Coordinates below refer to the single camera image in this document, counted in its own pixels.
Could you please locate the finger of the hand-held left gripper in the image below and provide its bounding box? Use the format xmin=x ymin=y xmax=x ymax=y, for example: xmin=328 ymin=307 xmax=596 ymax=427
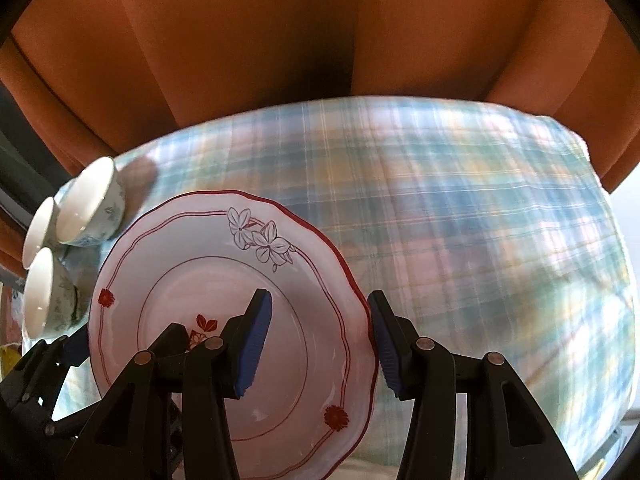
xmin=20 ymin=329 xmax=90 ymax=413
xmin=150 ymin=325 xmax=193 ymax=356

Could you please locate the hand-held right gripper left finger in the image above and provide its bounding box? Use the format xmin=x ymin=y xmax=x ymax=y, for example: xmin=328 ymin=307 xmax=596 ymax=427
xmin=75 ymin=288 xmax=274 ymax=480

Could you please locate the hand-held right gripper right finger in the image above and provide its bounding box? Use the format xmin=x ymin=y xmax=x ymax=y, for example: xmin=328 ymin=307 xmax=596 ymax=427
xmin=367 ymin=290 xmax=576 ymax=480

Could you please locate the blue patterned ceramic bowl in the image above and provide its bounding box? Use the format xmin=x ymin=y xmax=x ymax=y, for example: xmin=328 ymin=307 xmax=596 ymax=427
xmin=55 ymin=156 xmax=125 ymax=247
xmin=21 ymin=196 xmax=63 ymax=271
xmin=24 ymin=246 xmax=91 ymax=338

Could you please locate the red patterned scalloped plate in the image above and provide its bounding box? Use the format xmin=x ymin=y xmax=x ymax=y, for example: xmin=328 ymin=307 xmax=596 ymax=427
xmin=87 ymin=190 xmax=381 ymax=468

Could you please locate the pastel plaid tablecloth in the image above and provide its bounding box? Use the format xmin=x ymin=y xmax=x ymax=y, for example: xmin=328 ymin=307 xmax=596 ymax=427
xmin=20 ymin=95 xmax=633 ymax=476

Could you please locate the dark glass window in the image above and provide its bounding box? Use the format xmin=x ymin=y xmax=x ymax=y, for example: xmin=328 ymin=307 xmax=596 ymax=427
xmin=0 ymin=85 xmax=56 ymax=281

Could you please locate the orange curtain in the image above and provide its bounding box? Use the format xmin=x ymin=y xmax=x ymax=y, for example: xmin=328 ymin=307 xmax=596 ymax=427
xmin=0 ymin=0 xmax=640 ymax=281

